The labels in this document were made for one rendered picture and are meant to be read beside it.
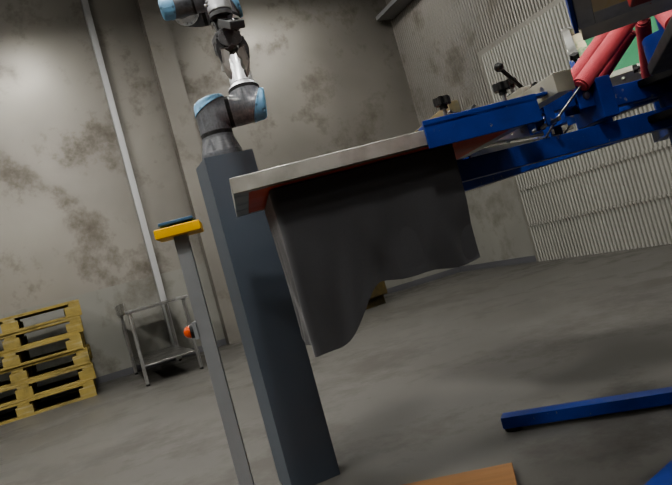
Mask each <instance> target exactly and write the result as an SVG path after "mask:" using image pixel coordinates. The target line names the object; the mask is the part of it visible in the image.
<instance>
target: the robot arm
mask: <svg viewBox="0 0 672 485"><path fill-rule="evenodd" d="M158 4H159V8H160V11H161V14H162V17H163V19H164V20H165V21H170V20H176V22H177V23H179V24H180V25H183V26H187V27H204V26H208V25H211V28H212V29H213V30H214V31H216V32H215V35H214V37H213V39H212V43H213V47H214V51H215V55H216V56H218V57H219V59H220V62H221V69H222V72H225V73H226V75H227V76H228V78H229V81H230V85H231V87H230V88H229V90H228V93H229V96H226V97H224V96H223V95H222V94H221V93H216V94H211V95H208V96H206V97H203V98H202V99H200V100H198V101H197V102H196V103H195V105H194V112H195V118H196V120H197V124H198V128H199V131H200V135H201V139H202V143H203V144H202V160H203V159H204V158H207V157H212V156H217V155H222V154H227V153H232V152H238V151H243V150H242V148H241V146H240V145H239V143H238V141H237V140H236V138H235V137H234V135H233V131H232V128H234V127H238V126H242V125H246V124H250V123H254V122H255V123H256V122H258V121H261V120H264V119H266V117H267V106H266V99H265V93H264V88H263V87H259V85H258V83H257V82H255V81H253V78H252V74H251V71H250V59H249V58H250V56H249V46H248V44H247V42H246V40H245V39H244V36H241V34H240V30H239V29H240V28H245V22H244V19H240V18H242V17H243V12H242V9H241V6H240V3H239V0H158ZM214 45H215V46H214Z"/></svg>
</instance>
